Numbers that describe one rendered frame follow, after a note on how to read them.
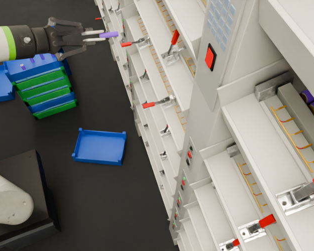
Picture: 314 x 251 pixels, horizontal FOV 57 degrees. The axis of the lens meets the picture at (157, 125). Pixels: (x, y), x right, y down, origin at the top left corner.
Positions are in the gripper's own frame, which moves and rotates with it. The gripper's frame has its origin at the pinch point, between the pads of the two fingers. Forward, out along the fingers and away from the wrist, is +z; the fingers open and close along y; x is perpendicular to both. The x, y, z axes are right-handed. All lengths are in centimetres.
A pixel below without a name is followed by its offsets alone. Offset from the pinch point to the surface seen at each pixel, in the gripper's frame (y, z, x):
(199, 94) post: -17, -11, -55
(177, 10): -1.9, -8.4, -49.2
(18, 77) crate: -9, -5, 85
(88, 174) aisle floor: -72, 17, 70
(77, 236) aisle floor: -98, -4, 54
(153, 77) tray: -16.1, 10.6, -14.9
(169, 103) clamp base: -23.9, 7.8, -24.5
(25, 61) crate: -1, 3, 93
